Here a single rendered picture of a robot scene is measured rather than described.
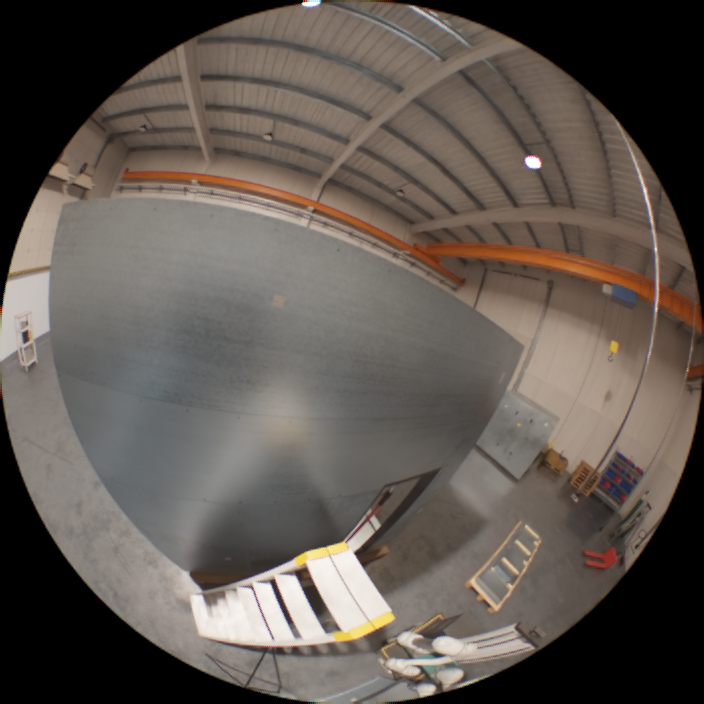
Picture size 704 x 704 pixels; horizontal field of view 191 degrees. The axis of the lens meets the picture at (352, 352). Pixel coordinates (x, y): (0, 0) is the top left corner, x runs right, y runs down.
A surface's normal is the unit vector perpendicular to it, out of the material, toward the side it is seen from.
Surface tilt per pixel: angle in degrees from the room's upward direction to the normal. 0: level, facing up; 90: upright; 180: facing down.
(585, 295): 90
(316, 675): 0
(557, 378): 90
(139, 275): 90
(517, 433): 90
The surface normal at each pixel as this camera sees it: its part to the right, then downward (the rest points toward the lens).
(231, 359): 0.40, 0.36
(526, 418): -0.86, -0.15
